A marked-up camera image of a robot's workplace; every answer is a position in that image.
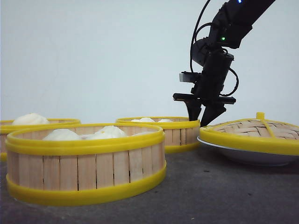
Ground white bun front right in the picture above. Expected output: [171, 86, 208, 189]
[86, 126, 127, 140]

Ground black cable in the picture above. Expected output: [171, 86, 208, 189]
[189, 0, 240, 97]

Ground white plate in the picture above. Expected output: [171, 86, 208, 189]
[197, 136, 299, 167]

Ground white bun left basket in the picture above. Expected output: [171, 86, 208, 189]
[12, 113, 50, 125]

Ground white bun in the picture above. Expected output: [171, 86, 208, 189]
[86, 126, 127, 140]
[158, 119, 173, 123]
[43, 129, 82, 141]
[131, 117, 155, 123]

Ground white bun rear left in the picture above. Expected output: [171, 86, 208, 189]
[131, 117, 155, 123]

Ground white bun front left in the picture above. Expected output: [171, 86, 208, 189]
[43, 129, 82, 141]

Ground white bun rear right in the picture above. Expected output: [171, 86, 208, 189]
[158, 119, 173, 123]

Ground woven bamboo steamer lid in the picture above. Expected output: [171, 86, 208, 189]
[198, 112, 299, 156]

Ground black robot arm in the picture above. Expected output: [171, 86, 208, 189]
[173, 0, 273, 126]

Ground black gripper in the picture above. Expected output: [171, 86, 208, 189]
[173, 52, 235, 127]

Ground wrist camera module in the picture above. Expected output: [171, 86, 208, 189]
[179, 71, 201, 83]

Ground bamboo steamer basket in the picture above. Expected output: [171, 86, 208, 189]
[6, 124, 166, 206]
[116, 116, 200, 154]
[0, 118, 81, 161]

